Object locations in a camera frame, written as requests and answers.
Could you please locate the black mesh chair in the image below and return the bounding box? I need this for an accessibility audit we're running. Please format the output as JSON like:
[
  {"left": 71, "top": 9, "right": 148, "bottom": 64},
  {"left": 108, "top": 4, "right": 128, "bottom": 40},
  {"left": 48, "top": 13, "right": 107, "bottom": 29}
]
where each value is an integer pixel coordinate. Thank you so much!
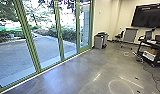
[{"left": 113, "top": 30, "right": 126, "bottom": 44}]

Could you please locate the black wall screen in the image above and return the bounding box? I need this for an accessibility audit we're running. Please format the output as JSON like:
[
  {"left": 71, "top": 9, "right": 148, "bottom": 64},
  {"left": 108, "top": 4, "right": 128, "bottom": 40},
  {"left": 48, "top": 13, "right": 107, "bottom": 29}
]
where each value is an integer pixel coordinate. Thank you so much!
[{"left": 130, "top": 2, "right": 160, "bottom": 29}]

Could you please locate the grey bin green lid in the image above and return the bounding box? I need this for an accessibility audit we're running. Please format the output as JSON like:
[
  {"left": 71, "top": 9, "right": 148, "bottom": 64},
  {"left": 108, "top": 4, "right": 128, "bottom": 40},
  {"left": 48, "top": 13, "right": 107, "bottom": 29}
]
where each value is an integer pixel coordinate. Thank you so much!
[{"left": 97, "top": 31, "right": 110, "bottom": 49}]

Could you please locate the green glass door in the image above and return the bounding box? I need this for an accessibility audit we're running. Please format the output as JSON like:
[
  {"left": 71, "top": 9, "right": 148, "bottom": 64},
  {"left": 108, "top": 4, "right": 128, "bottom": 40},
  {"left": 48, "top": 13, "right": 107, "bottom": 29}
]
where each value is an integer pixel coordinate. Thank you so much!
[{"left": 75, "top": 0, "right": 96, "bottom": 54}]

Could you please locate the grey back chair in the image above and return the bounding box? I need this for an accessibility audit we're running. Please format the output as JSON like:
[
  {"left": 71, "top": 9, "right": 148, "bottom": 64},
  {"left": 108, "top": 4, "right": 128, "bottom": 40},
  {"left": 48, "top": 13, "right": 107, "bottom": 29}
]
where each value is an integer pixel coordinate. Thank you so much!
[{"left": 121, "top": 27, "right": 139, "bottom": 48}]

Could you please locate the black wheeled cart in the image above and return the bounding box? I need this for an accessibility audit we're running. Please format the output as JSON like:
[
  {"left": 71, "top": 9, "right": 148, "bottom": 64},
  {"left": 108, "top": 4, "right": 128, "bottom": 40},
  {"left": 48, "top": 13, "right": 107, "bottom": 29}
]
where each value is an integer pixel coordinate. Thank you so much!
[{"left": 135, "top": 30, "right": 160, "bottom": 68}]

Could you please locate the grey bin black lid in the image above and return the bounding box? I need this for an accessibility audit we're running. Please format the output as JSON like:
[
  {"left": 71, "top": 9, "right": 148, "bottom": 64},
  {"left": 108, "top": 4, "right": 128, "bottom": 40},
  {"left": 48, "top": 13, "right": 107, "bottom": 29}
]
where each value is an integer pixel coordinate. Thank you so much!
[{"left": 93, "top": 33, "right": 107, "bottom": 50}]

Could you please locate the black floor cable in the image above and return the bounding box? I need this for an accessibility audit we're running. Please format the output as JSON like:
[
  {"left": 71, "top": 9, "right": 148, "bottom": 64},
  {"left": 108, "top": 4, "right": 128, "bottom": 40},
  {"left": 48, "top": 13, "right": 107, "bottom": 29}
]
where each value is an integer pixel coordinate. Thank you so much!
[{"left": 130, "top": 49, "right": 160, "bottom": 83}]

